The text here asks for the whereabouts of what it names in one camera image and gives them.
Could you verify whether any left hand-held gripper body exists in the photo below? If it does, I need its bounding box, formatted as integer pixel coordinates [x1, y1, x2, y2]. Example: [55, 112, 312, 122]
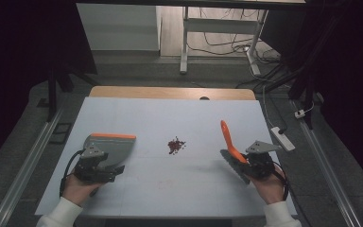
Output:
[73, 142, 110, 184]

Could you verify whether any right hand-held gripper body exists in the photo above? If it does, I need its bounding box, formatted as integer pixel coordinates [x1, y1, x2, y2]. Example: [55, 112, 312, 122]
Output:
[245, 139, 284, 182]

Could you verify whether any grey dustpan with orange edge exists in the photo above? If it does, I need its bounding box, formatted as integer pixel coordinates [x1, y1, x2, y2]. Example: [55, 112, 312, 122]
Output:
[82, 132, 137, 168]

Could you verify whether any brush with orange handle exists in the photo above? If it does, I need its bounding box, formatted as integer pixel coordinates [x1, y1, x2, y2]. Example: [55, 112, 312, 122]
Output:
[218, 119, 253, 185]

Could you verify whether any pile of red beans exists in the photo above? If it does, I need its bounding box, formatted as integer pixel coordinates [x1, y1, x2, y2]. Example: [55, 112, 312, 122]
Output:
[167, 135, 187, 156]

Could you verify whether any person's right hand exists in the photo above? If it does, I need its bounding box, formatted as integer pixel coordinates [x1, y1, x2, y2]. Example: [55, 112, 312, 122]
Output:
[248, 165, 288, 205]

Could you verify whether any person's left hand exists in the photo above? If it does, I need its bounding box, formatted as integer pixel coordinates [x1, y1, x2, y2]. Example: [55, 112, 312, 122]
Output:
[61, 172, 104, 208]

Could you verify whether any white power strip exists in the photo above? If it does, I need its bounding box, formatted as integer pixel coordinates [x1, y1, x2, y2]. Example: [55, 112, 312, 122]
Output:
[269, 126, 297, 152]

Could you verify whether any black metal stand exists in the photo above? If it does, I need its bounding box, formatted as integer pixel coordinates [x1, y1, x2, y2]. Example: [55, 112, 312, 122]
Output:
[258, 12, 348, 131]
[37, 61, 99, 123]

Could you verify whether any white table mat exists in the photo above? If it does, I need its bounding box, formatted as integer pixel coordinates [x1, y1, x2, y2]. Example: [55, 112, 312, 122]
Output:
[34, 96, 299, 218]

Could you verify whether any black curtain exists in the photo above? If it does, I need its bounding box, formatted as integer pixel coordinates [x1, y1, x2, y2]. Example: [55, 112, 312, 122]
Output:
[259, 0, 363, 195]
[0, 0, 98, 173]

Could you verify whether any white cabinet panel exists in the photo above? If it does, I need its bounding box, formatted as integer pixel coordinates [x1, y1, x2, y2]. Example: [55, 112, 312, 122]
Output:
[76, 3, 163, 52]

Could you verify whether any left hand-held gripper black cable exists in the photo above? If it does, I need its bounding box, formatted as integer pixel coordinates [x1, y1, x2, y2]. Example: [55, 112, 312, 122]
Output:
[59, 148, 86, 199]

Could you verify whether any hand-held gripper black cable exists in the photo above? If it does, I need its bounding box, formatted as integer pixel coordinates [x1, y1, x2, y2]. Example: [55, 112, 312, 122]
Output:
[271, 161, 290, 201]
[59, 148, 86, 199]

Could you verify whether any right hand-held gripper black cable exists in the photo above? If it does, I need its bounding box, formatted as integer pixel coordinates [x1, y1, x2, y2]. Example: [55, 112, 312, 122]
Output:
[271, 161, 290, 201]

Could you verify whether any black floor bracket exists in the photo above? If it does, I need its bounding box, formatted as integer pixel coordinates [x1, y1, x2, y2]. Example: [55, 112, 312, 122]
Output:
[48, 121, 74, 146]

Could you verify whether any white power cable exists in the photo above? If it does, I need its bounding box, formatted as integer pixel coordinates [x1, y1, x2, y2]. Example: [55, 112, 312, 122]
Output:
[261, 84, 278, 130]

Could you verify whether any aluminium floor rail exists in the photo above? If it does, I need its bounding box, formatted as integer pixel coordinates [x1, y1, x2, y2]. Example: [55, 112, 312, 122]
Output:
[290, 99, 363, 227]
[0, 106, 64, 227]

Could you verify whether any tangle of black floor cables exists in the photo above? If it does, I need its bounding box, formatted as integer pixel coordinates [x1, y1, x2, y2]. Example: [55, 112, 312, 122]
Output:
[187, 7, 282, 65]

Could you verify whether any white metal desk frame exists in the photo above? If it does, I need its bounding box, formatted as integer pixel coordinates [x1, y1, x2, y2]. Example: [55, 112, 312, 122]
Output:
[179, 6, 269, 77]

